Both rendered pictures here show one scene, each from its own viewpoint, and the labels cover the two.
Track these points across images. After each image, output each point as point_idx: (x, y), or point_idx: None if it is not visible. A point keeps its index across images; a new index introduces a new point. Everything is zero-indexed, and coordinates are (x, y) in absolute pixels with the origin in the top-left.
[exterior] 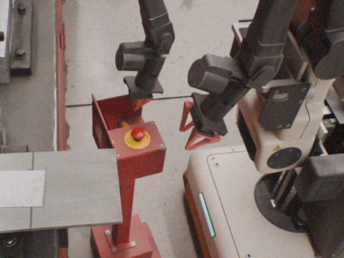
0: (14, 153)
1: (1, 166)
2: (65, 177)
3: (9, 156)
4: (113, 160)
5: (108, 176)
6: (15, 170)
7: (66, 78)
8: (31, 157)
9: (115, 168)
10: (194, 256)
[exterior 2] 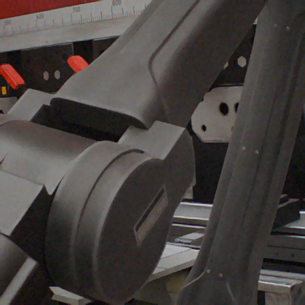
0: (183, 262)
1: (178, 256)
2: None
3: (185, 260)
4: (65, 294)
5: (55, 287)
6: (161, 259)
7: None
8: (161, 267)
9: (54, 292)
10: None
